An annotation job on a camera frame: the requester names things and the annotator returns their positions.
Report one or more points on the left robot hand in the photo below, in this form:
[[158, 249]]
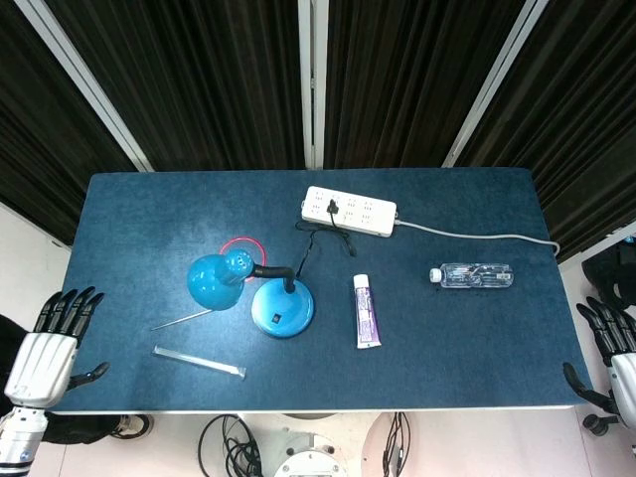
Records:
[[42, 358]]

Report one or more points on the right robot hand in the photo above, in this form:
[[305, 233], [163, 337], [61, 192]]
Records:
[[613, 343]]

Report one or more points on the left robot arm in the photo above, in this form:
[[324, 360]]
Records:
[[20, 437]]

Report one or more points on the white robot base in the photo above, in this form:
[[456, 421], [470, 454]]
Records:
[[310, 444]]

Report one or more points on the blue desk lamp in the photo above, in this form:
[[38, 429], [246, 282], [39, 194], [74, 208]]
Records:
[[278, 303]]

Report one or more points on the black office chair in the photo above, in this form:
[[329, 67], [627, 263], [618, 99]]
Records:
[[608, 278]]

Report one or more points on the thin metal rod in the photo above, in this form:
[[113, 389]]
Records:
[[181, 320]]

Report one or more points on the clear water bottle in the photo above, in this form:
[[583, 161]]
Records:
[[472, 275]]

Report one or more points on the purple white toothpaste tube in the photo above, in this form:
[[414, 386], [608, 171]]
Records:
[[366, 313]]

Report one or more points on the blue felt table mat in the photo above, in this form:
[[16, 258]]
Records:
[[318, 293]]

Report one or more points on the white power strip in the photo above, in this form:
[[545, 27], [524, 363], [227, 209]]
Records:
[[348, 211]]

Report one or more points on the white partition frame post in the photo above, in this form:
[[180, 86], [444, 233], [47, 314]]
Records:
[[492, 84], [312, 84], [82, 82]]

